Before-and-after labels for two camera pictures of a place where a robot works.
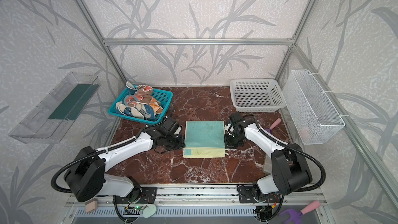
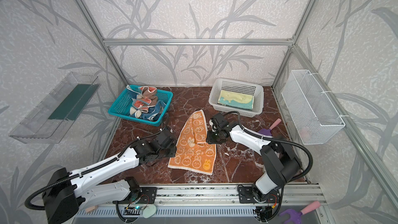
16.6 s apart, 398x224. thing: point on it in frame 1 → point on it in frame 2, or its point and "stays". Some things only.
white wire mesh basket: [312, 114] stays
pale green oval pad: [149, 210] stays
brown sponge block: [91, 205] stays
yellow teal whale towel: [204, 139] → [236, 99]
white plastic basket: [256, 95] → [240, 86]
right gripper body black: [229, 140] → [213, 135]
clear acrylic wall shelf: [47, 122] stays
